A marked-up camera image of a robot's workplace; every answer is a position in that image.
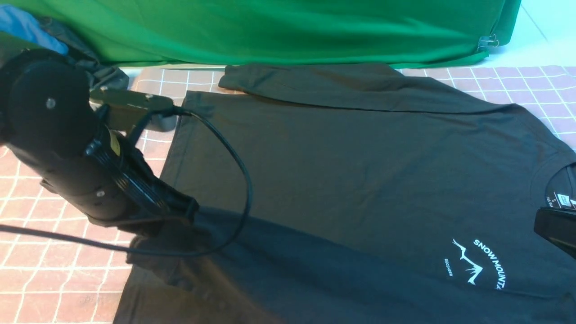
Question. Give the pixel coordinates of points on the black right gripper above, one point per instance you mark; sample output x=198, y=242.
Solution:
x=557, y=226

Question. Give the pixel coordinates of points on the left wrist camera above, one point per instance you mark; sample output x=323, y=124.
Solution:
x=122, y=109

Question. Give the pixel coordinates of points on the pink checkered tablecloth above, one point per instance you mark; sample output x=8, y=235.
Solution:
x=45, y=282

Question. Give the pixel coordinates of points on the dark gray crumpled garment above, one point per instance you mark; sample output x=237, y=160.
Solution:
x=84, y=58

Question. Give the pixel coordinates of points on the blue crumpled garment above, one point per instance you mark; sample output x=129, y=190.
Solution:
x=23, y=25

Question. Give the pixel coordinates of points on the green backdrop cloth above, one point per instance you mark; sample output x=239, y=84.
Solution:
x=401, y=33

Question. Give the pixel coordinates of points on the dark gray long-sleeve top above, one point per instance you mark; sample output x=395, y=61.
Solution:
x=378, y=199

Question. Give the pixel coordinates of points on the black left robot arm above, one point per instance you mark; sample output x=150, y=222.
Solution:
x=49, y=125

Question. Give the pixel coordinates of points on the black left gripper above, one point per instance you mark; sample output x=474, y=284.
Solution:
x=111, y=183

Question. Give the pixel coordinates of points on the metal binder clip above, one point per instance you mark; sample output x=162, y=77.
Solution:
x=487, y=42

